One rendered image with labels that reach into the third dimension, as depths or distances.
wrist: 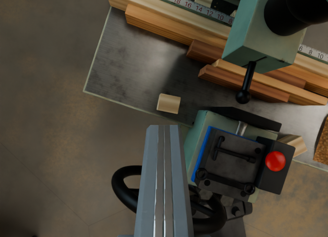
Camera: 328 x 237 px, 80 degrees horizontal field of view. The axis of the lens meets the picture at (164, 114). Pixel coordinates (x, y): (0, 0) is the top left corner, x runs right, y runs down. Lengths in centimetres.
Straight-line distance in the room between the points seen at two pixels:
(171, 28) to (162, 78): 9
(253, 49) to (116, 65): 25
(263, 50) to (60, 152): 132
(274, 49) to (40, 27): 141
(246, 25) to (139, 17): 19
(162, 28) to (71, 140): 112
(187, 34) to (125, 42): 12
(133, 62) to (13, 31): 125
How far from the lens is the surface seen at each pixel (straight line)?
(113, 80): 40
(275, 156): 34
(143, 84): 40
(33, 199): 159
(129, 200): 42
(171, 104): 36
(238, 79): 39
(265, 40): 28
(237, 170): 34
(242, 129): 37
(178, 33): 38
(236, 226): 144
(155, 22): 39
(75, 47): 142
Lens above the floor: 130
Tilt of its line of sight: 85 degrees down
